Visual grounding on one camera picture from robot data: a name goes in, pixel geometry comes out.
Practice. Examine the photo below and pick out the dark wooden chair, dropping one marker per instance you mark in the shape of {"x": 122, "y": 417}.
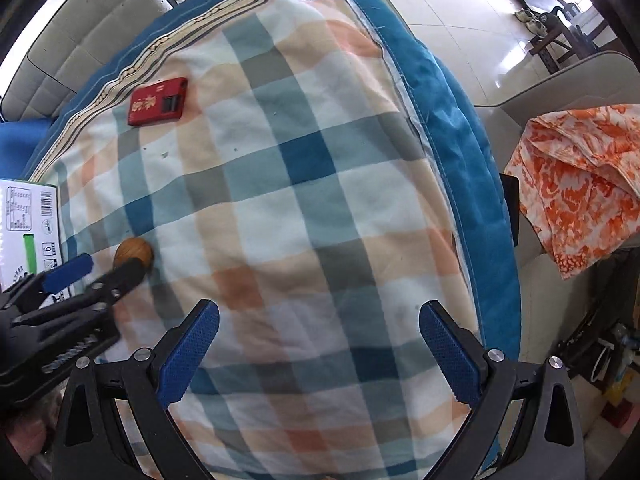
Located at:
{"x": 562, "y": 35}

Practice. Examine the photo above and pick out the person's left forearm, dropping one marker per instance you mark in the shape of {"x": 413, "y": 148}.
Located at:
{"x": 22, "y": 440}

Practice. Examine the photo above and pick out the flat red box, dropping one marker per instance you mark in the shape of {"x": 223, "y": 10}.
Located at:
{"x": 157, "y": 102}

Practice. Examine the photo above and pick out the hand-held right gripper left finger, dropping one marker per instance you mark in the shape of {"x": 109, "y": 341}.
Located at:
{"x": 190, "y": 350}

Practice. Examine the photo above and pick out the plaid blanket with blue border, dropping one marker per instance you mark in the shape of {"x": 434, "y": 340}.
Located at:
{"x": 300, "y": 210}

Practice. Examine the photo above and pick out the orange white patterned cloth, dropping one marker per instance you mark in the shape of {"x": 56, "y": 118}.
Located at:
{"x": 575, "y": 175}

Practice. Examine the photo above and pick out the black tripod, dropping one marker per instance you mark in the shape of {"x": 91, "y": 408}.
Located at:
{"x": 615, "y": 290}

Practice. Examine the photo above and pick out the brown walnut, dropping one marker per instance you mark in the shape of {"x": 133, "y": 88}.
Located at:
{"x": 134, "y": 251}

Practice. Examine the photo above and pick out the blue exercise mat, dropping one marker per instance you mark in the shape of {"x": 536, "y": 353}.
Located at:
{"x": 22, "y": 147}

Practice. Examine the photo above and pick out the pair of white shoes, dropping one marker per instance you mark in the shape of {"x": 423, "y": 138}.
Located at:
{"x": 527, "y": 16}

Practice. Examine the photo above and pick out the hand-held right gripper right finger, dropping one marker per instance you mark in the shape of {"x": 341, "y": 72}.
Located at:
{"x": 450, "y": 355}

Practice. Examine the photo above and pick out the cardboard box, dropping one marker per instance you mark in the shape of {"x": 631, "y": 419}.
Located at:
{"x": 25, "y": 225}

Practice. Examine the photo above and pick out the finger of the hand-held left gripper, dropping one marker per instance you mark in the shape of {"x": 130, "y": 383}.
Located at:
{"x": 67, "y": 272}
{"x": 100, "y": 295}

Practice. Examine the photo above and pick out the grey upholstered chair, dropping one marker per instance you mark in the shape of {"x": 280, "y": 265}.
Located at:
{"x": 575, "y": 75}

